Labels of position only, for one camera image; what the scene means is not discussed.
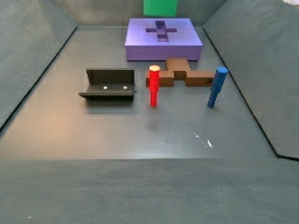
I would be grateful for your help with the green U-shaped block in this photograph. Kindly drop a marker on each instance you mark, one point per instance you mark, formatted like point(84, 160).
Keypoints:
point(161, 8)

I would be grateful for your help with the purple board with cross slot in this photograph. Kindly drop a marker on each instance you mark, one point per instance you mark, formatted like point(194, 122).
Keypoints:
point(161, 38)

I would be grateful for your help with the red peg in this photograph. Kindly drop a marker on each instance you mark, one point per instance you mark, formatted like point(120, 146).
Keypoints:
point(153, 84)

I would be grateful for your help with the brown T-shaped block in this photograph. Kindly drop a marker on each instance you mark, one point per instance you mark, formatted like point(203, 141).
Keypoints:
point(178, 71)

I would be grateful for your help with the blue peg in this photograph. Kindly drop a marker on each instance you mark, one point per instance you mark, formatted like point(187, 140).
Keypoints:
point(216, 85)

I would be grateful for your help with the dark olive angle bracket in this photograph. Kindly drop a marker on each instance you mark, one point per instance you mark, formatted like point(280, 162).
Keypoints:
point(109, 83)

